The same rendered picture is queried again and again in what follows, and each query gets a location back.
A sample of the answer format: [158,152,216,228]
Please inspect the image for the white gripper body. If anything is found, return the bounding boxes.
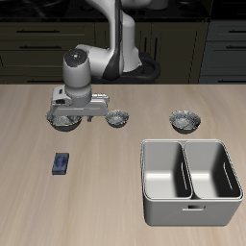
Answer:
[47,93,111,118]

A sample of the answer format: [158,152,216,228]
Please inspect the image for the large grey fluted bowl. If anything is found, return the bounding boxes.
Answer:
[45,111,84,133]

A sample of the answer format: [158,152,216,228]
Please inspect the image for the small grey fluted bowl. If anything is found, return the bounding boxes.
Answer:
[105,109,131,129]

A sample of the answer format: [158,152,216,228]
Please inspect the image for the medium grey fluted bowl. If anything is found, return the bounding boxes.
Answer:
[168,110,202,135]

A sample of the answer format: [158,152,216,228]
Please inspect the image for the small dark blue box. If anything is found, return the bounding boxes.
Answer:
[51,152,70,176]

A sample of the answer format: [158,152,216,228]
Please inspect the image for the dark kitchen cupboards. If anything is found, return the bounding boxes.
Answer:
[0,0,246,86]

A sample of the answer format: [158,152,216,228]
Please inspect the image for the white two-bin basket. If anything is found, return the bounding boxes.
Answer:
[139,138,244,228]

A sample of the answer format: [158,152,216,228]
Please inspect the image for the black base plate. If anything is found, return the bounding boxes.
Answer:
[101,51,161,84]

